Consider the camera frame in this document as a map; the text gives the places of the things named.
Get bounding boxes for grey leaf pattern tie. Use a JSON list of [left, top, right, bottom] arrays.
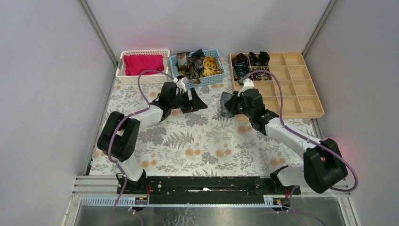
[[220, 91, 235, 118]]

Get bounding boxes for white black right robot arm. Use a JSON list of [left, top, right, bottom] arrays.
[[220, 89, 348, 194]]

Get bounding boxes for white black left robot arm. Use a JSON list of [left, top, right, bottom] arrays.
[[97, 82, 207, 194]]

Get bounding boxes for rolled multicolour tie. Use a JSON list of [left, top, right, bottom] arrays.
[[252, 66, 271, 81]]

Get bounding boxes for white plastic basket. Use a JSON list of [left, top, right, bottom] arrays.
[[115, 49, 170, 85]]

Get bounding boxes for rolled navy blue tie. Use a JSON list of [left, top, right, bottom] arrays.
[[233, 65, 251, 81]]

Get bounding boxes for orange floral tie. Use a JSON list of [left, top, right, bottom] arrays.
[[176, 52, 203, 84]]

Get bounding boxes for light blue plastic basket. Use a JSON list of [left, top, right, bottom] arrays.
[[169, 48, 226, 89]]

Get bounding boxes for yellow patterned tie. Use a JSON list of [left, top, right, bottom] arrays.
[[201, 56, 222, 77]]

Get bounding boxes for floral tablecloth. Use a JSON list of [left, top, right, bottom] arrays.
[[90, 64, 327, 177]]

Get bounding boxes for rolled dark red tie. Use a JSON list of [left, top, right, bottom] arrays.
[[231, 53, 249, 66]]

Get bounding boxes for rolled black tie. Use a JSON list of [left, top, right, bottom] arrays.
[[248, 51, 270, 66]]

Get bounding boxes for dark navy red tie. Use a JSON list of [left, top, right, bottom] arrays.
[[188, 49, 205, 68]]

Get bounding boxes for magenta cloth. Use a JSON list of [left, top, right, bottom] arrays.
[[123, 55, 165, 76]]

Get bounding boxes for wooden compartment tray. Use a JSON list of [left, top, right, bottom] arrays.
[[229, 52, 325, 119]]

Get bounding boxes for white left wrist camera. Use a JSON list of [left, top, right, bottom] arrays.
[[173, 76, 189, 92]]

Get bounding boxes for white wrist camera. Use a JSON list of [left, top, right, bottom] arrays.
[[173, 76, 189, 92], [239, 79, 254, 93]]

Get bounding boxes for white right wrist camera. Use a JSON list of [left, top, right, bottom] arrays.
[[239, 79, 254, 93]]

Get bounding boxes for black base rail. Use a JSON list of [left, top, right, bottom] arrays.
[[117, 175, 294, 205]]

